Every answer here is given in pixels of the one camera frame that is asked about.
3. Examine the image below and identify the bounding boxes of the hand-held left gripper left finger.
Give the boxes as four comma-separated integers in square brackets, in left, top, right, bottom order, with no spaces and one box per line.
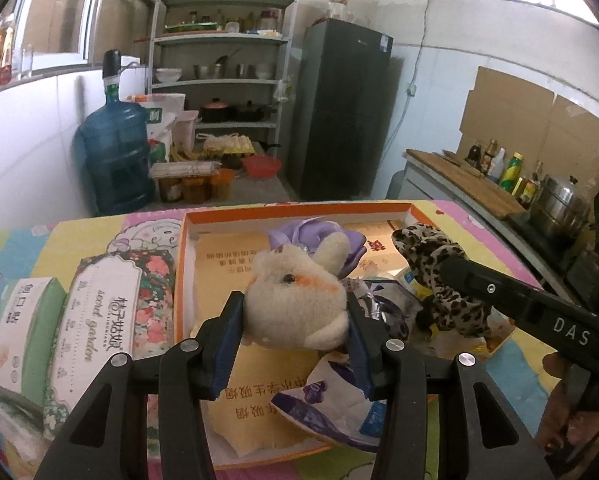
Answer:
[34,290,246,480]

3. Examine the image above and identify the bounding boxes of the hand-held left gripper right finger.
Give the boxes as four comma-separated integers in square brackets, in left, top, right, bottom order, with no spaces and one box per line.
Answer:
[347,292,555,480]

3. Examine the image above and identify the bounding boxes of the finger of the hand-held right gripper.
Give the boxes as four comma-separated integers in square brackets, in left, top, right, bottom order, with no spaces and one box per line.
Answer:
[438,254,551,325]

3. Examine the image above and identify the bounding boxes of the leopard print scrunchie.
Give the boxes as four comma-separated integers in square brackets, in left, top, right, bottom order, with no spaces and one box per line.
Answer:
[391,221,493,339]

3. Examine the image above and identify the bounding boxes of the cream plush toy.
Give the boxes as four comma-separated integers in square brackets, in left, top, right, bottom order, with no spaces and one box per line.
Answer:
[240,232,353,352]

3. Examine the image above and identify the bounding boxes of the orange cardboard box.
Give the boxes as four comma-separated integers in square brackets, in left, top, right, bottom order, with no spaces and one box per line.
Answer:
[170,201,523,472]

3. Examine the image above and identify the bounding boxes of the green tissue pack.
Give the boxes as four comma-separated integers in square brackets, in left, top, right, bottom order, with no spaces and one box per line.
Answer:
[0,276,68,402]

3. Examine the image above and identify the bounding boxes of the clear tissue pack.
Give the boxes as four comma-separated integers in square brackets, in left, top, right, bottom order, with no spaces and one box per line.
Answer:
[0,382,48,461]

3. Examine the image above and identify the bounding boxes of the person's right hand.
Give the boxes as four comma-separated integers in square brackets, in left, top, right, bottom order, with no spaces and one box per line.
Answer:
[541,351,599,461]

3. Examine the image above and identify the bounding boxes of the blue white plastic packet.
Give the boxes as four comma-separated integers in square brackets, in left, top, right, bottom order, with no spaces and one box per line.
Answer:
[270,275,426,454]

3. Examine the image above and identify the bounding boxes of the black induction cooker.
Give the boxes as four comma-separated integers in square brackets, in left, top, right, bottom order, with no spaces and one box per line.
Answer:
[503,211,581,262]

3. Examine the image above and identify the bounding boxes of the wooden cutting board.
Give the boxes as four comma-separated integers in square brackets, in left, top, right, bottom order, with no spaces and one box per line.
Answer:
[404,148,529,221]

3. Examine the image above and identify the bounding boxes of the yellow label oil bottle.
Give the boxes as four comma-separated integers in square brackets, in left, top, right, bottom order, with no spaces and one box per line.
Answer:
[519,162,543,209]

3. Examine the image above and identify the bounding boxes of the grey kitchen counter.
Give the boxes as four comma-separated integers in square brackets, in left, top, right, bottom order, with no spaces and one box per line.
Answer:
[388,150,580,302]

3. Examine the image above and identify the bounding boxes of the steel steamer pot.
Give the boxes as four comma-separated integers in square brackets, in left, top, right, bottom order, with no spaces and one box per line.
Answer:
[529,174,593,241]

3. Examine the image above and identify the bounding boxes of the green bottle with yellow cap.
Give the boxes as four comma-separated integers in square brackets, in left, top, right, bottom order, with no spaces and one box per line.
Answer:
[499,151,525,191]

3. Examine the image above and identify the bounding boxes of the white plastic bottle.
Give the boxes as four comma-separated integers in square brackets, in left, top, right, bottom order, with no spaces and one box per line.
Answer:
[488,147,508,181]

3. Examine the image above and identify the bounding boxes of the floral tissue pack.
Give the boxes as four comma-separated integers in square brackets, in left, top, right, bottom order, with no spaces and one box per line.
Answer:
[42,251,178,434]

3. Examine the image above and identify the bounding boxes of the brown glass bottle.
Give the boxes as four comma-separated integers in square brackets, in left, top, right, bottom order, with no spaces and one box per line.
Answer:
[482,138,499,176]

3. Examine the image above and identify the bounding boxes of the purple satin scrunchie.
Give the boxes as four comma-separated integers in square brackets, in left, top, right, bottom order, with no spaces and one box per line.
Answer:
[268,216,368,279]

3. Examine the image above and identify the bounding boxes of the jars of orange preserves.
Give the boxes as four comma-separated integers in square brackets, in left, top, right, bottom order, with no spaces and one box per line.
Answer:
[156,169,236,205]

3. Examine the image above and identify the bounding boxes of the brown cardboard sheet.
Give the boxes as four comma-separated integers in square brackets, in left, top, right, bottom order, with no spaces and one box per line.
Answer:
[457,66,599,182]

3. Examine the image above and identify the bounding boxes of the packet of noodles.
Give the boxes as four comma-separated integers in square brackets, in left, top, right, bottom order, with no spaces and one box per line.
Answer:
[148,160,223,179]

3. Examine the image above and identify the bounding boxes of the red plastic basin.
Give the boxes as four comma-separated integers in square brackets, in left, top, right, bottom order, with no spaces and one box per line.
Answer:
[242,154,282,179]

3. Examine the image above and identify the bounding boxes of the printed colourful tablecloth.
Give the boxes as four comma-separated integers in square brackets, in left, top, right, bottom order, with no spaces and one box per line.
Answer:
[0,199,580,480]

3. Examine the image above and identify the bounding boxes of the bunch of bananas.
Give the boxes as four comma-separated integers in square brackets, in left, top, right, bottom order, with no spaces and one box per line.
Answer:
[171,142,201,162]

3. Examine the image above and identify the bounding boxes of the bag of eggs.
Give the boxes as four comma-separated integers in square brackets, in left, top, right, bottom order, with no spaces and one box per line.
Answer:
[202,133,256,157]

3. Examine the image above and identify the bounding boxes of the dark grey refrigerator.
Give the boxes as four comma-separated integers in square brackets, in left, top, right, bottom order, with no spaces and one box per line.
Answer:
[286,17,396,202]

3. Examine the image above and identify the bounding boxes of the blue water jug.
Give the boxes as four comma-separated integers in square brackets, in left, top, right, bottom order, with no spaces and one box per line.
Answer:
[76,77,156,217]

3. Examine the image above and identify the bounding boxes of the black pot with red lid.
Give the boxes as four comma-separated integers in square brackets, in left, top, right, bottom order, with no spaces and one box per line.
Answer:
[200,100,232,124]

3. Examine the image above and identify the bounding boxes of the black pan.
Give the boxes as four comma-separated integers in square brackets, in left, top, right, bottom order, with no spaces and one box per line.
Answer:
[231,101,276,122]

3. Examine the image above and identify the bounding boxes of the white flour bag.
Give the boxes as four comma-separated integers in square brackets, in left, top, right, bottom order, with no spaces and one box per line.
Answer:
[126,93,186,164]

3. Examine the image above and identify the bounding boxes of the white metal shelf rack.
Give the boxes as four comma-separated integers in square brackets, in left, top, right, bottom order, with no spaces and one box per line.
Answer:
[146,0,296,162]

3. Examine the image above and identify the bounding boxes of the glass jar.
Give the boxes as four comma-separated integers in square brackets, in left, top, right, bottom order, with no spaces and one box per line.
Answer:
[326,0,353,22]

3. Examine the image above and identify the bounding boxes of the black white water pump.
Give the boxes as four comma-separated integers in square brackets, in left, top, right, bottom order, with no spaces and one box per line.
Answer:
[102,49,123,82]

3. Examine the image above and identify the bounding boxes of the green tray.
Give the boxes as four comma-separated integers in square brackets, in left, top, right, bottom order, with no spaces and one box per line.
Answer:
[164,22,221,34]

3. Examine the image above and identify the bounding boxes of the sliding window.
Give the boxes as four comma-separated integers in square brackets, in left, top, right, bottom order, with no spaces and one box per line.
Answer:
[6,0,156,77]

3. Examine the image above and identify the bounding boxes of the white wall cable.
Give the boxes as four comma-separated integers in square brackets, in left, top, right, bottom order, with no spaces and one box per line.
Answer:
[393,0,441,137]

